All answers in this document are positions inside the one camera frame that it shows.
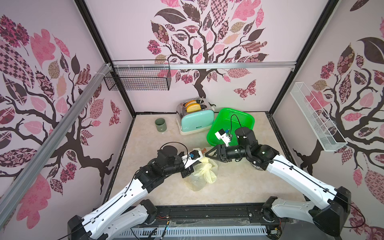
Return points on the aluminium frame bar back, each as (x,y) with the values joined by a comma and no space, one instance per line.
(199,66)

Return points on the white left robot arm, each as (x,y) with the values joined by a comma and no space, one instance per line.
(129,208)

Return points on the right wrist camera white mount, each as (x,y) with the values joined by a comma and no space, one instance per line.
(225,136)

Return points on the mint green toaster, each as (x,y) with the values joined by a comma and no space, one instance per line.
(191,123)

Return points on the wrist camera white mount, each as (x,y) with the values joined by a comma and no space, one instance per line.
(192,158)
(225,136)

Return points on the front bread slice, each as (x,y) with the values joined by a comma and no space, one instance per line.
(193,108)

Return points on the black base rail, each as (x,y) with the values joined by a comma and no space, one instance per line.
(248,213)

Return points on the back bread slice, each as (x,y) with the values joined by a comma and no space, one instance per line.
(190,103)

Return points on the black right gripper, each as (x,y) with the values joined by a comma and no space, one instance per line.
(222,152)

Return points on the green plastic basket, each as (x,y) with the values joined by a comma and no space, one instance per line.
(231,120)

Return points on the bread slice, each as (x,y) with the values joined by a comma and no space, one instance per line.
(193,108)
(190,103)

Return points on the aluminium frame bar left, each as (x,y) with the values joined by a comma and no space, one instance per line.
(26,178)

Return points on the white vented cable duct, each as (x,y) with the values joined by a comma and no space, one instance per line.
(193,232)

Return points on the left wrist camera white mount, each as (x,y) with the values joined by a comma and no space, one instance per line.
(192,158)

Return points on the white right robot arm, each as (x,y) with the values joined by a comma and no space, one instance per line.
(327,207)

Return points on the white wire wall shelf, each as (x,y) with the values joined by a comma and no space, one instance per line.
(312,104)

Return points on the green ceramic cup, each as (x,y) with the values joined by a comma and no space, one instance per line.
(161,125)

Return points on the aluminium frame bar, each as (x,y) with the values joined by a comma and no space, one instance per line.
(26,178)
(199,66)

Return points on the cream plastic bag orange print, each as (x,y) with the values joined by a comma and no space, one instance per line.
(205,172)

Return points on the black wire wall basket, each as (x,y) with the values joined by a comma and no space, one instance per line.
(139,75)

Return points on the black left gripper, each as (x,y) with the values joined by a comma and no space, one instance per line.
(186,171)

